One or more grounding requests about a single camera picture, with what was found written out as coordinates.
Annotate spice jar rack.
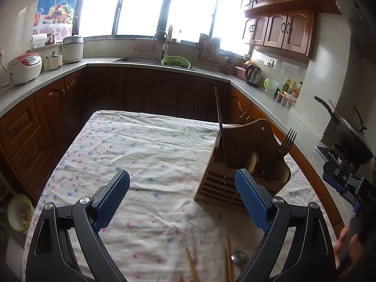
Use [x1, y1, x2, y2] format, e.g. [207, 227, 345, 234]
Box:
[276, 78, 303, 110]

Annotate upper wooden cabinets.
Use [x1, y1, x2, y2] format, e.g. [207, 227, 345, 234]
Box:
[241, 0, 339, 64]

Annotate white cylindrical cooker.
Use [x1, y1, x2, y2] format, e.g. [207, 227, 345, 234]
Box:
[62, 36, 84, 64]

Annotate wooden utensil holder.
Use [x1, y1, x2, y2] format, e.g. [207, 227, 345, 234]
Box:
[194, 119, 291, 212]

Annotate green handled plastic jug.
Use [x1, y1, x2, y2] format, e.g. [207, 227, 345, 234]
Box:
[264, 78, 279, 97]

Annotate white red rice cooker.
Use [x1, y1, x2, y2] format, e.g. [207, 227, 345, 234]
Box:
[7, 53, 42, 85]

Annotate yellow oil bottle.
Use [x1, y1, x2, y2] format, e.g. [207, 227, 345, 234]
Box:
[167, 25, 173, 42]

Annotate steel electric kettle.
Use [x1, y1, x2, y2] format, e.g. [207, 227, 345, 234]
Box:
[245, 64, 262, 88]

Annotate green colander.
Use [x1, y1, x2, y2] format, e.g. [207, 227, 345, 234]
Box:
[161, 55, 191, 69]

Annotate right hand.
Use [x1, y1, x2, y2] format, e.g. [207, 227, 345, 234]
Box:
[333, 225, 365, 269]

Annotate steel spoon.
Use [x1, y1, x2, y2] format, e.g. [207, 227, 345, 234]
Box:
[231, 250, 249, 271]

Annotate wooden chopstick pair left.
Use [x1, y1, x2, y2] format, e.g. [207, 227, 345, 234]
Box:
[175, 246, 200, 281]

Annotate lower wooden cabinets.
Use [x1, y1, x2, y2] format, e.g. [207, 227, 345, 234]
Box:
[0, 64, 344, 236]

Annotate dark metal chopstick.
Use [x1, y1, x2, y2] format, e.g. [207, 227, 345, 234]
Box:
[214, 87, 226, 164]

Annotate tropical fruit poster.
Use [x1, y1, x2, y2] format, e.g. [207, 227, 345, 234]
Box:
[32, 0, 78, 42]

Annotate wooden cabinets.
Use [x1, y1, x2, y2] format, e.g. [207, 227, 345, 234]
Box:
[0, 64, 344, 236]
[241, 0, 339, 64]

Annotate black wok pan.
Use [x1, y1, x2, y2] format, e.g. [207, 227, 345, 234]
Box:
[313, 95, 374, 165]

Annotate chrome faucet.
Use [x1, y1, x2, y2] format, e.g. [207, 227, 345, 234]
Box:
[152, 30, 168, 60]

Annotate white dotted tablecloth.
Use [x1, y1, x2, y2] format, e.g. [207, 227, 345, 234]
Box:
[22, 110, 338, 282]

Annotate green bowl on floor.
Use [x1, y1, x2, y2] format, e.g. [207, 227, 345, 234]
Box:
[7, 194, 34, 232]

